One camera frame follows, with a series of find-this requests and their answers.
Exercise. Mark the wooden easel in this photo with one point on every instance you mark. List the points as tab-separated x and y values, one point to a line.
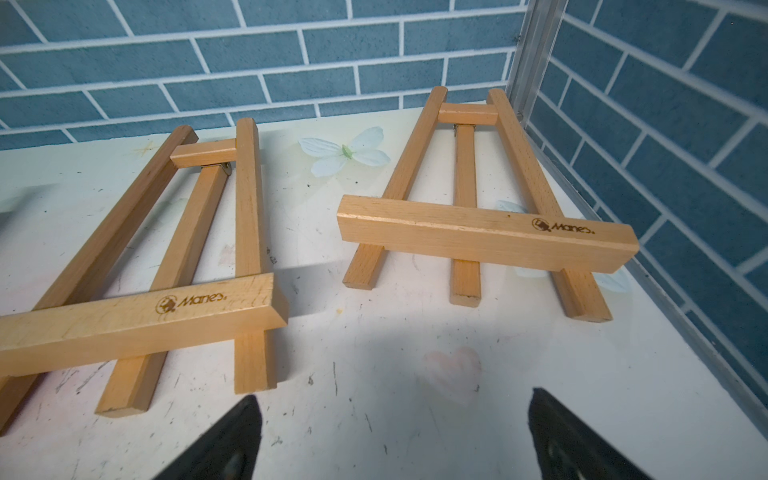
542	238
71	326

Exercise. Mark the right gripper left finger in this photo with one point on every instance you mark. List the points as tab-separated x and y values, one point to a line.
228	450

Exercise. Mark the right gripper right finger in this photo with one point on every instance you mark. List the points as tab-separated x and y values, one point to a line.
567	448

